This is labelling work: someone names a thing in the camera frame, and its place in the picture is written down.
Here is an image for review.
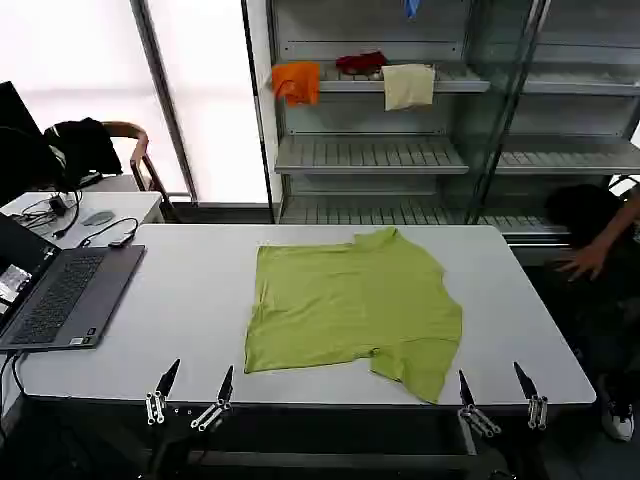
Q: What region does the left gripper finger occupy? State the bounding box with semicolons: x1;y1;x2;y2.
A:
144;357;182;426
190;364;235;432

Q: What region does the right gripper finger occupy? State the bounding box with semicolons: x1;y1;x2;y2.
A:
457;368;503;436
513;360;549;430

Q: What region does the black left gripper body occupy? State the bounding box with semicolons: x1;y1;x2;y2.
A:
149;424;224;474

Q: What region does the green t-shirt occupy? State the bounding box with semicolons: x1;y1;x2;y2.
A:
243;227;464;405

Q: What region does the person's hand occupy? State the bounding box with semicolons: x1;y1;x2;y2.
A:
554;246;609;284

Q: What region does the person's white shoe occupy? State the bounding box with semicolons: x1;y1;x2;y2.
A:
598;374;636;442

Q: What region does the person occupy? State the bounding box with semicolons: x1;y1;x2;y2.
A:
549;187;640;442

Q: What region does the dark grey laptop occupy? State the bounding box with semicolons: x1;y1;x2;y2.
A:
0;212;147;351

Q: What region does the small white desk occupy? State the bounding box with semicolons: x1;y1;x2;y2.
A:
0;191;166;251

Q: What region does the wooden chair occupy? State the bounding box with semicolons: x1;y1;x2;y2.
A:
102;120;174;221

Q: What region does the grey rack behind glass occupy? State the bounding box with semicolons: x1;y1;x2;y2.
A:
469;0;640;246

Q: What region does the black jacket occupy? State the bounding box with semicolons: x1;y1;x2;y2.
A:
43;117;124;189

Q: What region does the grey shelf rack with cloths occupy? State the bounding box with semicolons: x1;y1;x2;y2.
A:
242;0;501;226

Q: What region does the dark metal table frame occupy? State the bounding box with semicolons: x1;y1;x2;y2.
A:
19;394;596;471

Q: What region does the black dongle with cable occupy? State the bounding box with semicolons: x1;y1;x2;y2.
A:
79;217;140;250

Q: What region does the black laptop power cable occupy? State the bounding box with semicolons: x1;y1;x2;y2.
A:
0;349;27;401

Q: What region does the black desk cable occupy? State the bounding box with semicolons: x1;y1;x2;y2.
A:
19;187;84;239

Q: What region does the grey window frame post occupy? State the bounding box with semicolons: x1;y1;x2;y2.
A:
129;0;201;206

